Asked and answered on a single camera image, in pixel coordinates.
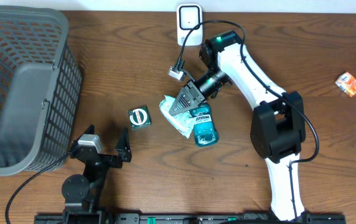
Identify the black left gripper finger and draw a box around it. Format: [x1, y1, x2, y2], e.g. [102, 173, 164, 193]
[77, 124, 95, 143]
[115, 128, 132, 162]

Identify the mint green wipes pack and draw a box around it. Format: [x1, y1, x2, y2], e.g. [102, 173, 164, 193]
[159, 95, 194, 139]

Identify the green Zam-Buk ointment tin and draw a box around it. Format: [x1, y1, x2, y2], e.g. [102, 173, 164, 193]
[128, 106, 151, 130]

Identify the teal Listerine mouthwash bottle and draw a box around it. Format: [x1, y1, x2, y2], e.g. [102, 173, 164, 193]
[189, 103, 219, 147]

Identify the orange small sachet packet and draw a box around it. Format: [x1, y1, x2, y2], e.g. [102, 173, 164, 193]
[335, 72, 356, 97]

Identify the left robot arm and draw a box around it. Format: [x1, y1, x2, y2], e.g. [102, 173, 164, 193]
[62, 125, 132, 213]

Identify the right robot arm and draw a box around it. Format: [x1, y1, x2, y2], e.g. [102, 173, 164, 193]
[169, 30, 306, 221]

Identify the white barcode scanner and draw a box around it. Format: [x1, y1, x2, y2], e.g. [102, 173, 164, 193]
[176, 4, 203, 46]

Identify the grey plastic shopping basket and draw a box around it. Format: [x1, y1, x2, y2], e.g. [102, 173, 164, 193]
[0, 6, 82, 176]

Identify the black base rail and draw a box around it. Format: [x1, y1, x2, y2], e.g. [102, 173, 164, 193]
[34, 210, 347, 224]

